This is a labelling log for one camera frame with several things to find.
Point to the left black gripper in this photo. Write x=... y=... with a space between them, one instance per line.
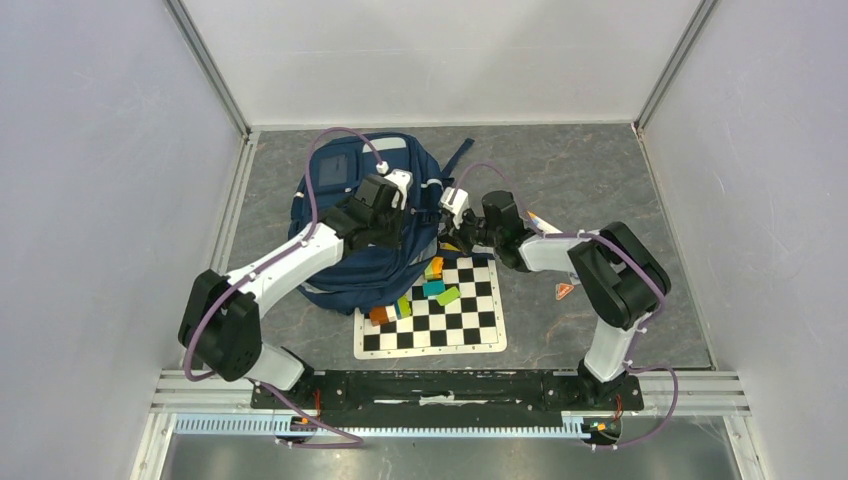
x=391 y=240

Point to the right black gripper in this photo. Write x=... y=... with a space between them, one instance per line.
x=455 y=238

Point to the navy blue backpack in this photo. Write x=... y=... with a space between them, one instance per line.
x=380 y=263

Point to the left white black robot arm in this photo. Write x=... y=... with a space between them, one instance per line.
x=221 y=323

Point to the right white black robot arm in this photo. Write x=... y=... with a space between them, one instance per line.
x=623 y=281

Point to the teal toy block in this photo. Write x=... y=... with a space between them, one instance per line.
x=433 y=288

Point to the yellow tipped white marker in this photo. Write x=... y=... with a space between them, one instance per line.
x=542 y=225

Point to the black and white chessboard mat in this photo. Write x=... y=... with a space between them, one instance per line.
x=470 y=325

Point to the brown orange toy block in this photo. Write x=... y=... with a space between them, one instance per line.
x=380 y=315

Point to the orange triangular card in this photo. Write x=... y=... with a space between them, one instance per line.
x=562 y=290

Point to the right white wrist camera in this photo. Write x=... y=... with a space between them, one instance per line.
x=454 y=203

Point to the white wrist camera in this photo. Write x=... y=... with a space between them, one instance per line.
x=454 y=203
x=401 y=179

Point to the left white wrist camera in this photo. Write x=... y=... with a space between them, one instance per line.
x=401 y=179

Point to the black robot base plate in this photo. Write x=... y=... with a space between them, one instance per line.
x=460 y=398

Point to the aluminium frame rail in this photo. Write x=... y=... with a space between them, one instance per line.
x=220 y=409

